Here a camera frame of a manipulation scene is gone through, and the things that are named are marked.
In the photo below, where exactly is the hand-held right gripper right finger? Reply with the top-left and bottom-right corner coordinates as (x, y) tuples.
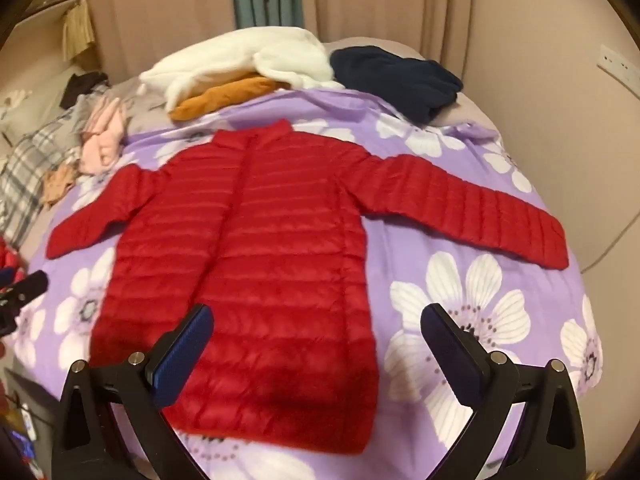
(420, 303), (587, 480)

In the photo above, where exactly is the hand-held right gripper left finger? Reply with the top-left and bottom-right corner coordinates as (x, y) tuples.
(51, 303), (216, 480)

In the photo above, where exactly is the red puffer jacket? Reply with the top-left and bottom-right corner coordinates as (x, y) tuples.
(46, 119), (571, 457)

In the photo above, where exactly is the small red puffer garment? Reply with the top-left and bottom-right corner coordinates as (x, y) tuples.
(0, 237), (26, 286)

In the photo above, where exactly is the tan small cloth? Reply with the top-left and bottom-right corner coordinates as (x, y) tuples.
(42, 164), (81, 208)

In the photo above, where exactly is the grey plaid blanket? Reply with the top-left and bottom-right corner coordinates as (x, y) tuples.
(0, 105), (86, 251)

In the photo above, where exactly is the purple floral blanket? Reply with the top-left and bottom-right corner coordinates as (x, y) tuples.
(10, 87), (608, 480)

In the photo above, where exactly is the pink garment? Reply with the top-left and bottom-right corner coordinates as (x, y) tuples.
(80, 95), (127, 176)

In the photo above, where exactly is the beige pillow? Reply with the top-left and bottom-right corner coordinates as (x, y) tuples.
(10, 87), (81, 128)

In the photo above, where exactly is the black garment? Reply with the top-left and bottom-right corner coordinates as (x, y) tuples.
(60, 72), (110, 110)

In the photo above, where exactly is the mauve bed sheet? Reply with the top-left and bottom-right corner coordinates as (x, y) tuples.
(107, 37), (501, 136)

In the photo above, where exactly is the straw tassel bundle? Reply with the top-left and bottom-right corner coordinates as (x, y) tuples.
(62, 0), (97, 61)

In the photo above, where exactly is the mustard orange garment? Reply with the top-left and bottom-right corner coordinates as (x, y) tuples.
(169, 76), (291, 122)

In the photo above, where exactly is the navy fleece garment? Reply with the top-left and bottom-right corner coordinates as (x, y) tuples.
(329, 46), (463, 126)

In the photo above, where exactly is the white fleece garment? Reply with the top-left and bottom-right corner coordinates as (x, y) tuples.
(139, 26), (346, 113)

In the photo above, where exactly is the beige curtain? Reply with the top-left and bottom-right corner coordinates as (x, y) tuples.
(82, 0), (241, 83)
(300, 0), (483, 61)

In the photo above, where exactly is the white wall shelf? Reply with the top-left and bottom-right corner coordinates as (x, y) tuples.
(10, 0), (86, 31)

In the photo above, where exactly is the white wall socket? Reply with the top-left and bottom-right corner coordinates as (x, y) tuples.
(598, 45), (633, 77)

